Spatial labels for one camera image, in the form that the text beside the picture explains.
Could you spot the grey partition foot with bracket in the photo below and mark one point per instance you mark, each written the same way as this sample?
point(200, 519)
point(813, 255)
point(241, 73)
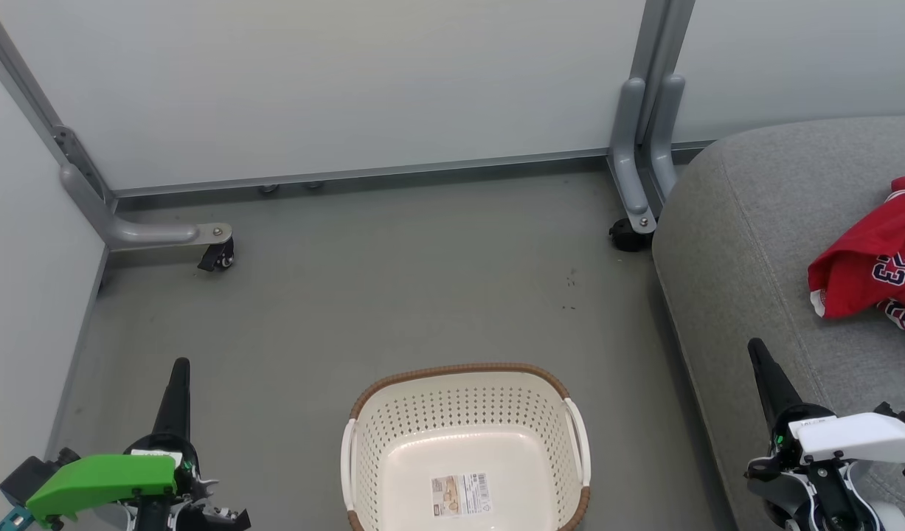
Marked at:
point(150, 234)

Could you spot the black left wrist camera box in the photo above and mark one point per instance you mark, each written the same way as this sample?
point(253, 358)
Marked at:
point(26, 476)

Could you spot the grey slanted partition post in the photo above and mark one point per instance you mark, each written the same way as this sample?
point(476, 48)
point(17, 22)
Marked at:
point(24, 88)

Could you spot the black caster wheel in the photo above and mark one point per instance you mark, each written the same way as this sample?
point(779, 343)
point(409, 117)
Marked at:
point(629, 240)
point(217, 257)

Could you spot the grey fabric sofa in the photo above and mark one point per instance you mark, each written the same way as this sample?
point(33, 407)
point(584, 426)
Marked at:
point(740, 258)

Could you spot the red basketball jersey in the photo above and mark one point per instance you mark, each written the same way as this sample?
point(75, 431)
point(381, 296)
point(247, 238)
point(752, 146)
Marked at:
point(858, 258)

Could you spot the right white grey robot arm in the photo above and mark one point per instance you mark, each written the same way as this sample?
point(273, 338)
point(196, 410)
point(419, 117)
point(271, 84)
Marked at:
point(799, 509)

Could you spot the paper label sticker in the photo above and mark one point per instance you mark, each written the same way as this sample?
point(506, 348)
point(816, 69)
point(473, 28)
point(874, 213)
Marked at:
point(462, 494)

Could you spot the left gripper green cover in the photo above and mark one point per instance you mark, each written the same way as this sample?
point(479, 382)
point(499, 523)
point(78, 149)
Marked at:
point(102, 479)

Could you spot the cream perforated laundry basket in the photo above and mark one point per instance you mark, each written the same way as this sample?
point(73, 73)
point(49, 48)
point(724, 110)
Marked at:
point(459, 413)

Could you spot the grey partition base rail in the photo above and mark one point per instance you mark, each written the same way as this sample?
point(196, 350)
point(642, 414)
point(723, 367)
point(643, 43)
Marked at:
point(386, 175)

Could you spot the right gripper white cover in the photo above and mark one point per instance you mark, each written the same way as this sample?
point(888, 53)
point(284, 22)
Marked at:
point(858, 436)

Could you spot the small round levelling foot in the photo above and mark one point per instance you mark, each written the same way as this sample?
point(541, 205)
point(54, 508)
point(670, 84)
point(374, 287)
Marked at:
point(314, 184)
point(268, 189)

